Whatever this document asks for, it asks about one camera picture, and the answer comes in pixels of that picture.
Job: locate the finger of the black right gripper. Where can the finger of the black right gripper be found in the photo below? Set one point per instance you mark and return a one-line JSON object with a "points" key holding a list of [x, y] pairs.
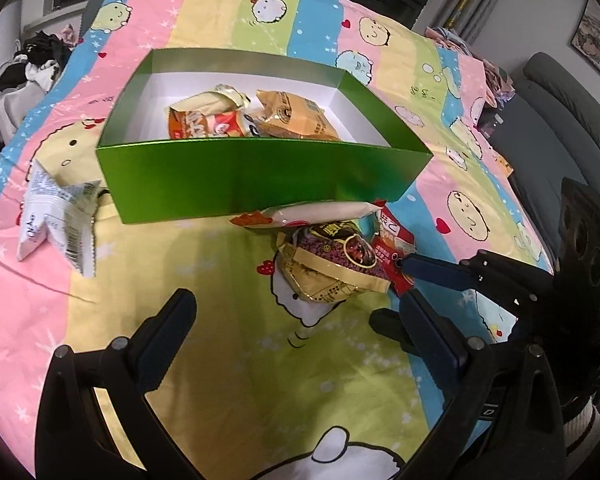
{"points": [[387, 323], [438, 272]]}

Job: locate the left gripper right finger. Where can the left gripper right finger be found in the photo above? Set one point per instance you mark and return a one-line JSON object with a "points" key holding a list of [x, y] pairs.
{"points": [[436, 340]]}

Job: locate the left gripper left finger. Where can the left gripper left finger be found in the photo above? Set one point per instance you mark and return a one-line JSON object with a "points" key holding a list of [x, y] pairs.
{"points": [[157, 341]]}

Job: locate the red orange snack packet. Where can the red orange snack packet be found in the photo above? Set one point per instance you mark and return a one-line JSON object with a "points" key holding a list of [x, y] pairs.
{"points": [[392, 243]]}

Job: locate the brown gold round-label snack bag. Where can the brown gold round-label snack bag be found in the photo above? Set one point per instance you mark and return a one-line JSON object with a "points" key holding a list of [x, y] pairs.
{"points": [[330, 262]]}

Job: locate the white blue snack bag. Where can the white blue snack bag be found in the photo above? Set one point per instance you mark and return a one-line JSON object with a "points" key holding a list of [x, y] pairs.
{"points": [[62, 215]]}

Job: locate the yellow cracker pack with label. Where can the yellow cracker pack with label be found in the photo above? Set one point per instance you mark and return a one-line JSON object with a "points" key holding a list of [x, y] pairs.
{"points": [[286, 115]]}

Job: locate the brown panda snack bag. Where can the brown panda snack bag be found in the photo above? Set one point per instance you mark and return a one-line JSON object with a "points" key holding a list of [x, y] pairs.
{"points": [[194, 125]]}

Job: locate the green white snack bag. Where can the green white snack bag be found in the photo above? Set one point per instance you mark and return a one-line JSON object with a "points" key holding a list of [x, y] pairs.
{"points": [[222, 98]]}

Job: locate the colourful cartoon striped bedsheet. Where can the colourful cartoon striped bedsheet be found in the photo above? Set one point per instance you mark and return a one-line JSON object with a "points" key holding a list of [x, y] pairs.
{"points": [[253, 384]]}

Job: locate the green cardboard box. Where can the green cardboard box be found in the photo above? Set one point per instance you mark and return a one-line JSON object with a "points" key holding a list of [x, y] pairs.
{"points": [[153, 178]]}

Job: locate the grey sofa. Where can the grey sofa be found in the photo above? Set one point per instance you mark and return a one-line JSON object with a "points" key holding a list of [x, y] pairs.
{"points": [[548, 131]]}

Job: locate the black white clothes pile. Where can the black white clothes pile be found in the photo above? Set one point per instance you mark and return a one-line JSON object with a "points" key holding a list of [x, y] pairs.
{"points": [[41, 61]]}

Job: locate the framed wall picture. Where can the framed wall picture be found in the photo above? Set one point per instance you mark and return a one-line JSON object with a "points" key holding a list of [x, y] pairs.
{"points": [[586, 38]]}

